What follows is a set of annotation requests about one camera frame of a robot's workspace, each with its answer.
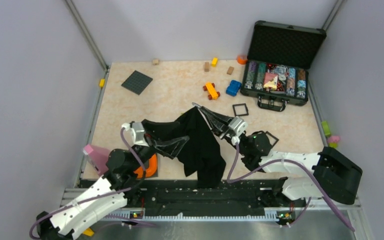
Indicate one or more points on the yellow lego brick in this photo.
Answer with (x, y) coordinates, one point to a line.
(214, 62)

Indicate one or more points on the pink plastic piece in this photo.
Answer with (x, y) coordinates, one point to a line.
(98, 157)

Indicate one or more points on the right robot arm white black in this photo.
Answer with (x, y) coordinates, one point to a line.
(327, 174)

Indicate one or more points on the orange curved toy piece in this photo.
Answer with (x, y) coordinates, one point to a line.
(151, 168)

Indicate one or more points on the yellow toy car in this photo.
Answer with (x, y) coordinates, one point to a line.
(212, 93)

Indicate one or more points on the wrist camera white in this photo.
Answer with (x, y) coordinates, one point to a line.
(137, 132)
(237, 126)

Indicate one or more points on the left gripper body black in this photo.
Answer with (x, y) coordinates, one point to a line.
(150, 146)

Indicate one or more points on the small yellow brick on rail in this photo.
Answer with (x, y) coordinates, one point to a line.
(102, 83)

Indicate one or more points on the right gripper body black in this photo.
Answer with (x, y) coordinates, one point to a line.
(224, 132)

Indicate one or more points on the black square frame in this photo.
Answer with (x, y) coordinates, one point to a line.
(240, 110)
(273, 140)

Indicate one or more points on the blue toy car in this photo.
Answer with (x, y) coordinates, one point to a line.
(233, 88)

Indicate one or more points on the yellow wedge block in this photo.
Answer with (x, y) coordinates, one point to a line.
(88, 232)

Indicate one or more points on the black poker chip case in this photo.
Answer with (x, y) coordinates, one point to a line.
(278, 60)

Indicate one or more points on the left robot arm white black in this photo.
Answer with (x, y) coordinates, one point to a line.
(107, 194)

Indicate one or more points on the black garment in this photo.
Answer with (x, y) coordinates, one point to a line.
(201, 154)

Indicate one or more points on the pink green toys on rail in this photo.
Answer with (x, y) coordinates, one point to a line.
(331, 139)

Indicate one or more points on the orange round object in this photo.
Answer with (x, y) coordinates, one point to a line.
(242, 59)

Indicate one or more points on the light wooden cube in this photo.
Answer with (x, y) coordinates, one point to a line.
(155, 61)

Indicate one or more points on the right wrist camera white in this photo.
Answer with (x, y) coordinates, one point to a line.
(237, 126)

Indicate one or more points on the grey lego baseplate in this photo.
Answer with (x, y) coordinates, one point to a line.
(137, 82)

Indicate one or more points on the brown wooden block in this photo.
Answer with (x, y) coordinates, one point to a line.
(206, 67)

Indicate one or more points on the tan wooden block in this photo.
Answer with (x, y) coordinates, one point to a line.
(230, 70)

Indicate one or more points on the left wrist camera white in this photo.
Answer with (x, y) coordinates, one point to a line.
(137, 132)

